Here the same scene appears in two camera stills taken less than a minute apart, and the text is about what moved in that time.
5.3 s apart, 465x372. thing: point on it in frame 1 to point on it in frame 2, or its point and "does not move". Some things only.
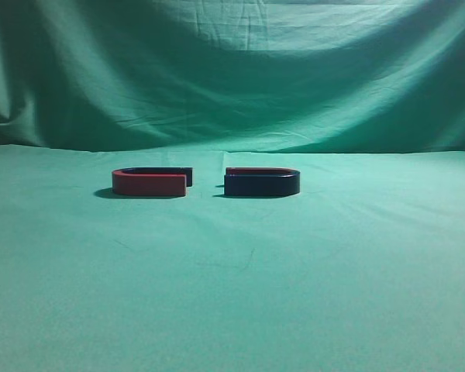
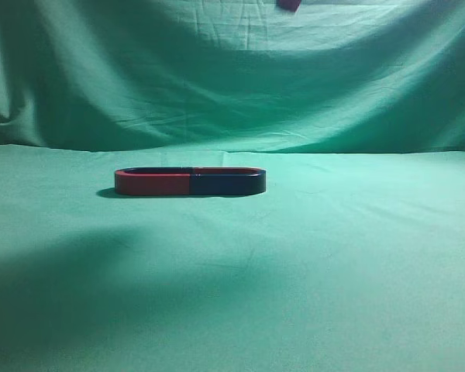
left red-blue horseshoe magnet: (151, 181) does not move
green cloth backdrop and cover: (373, 265) does not move
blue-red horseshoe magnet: (261, 181) to (227, 181)
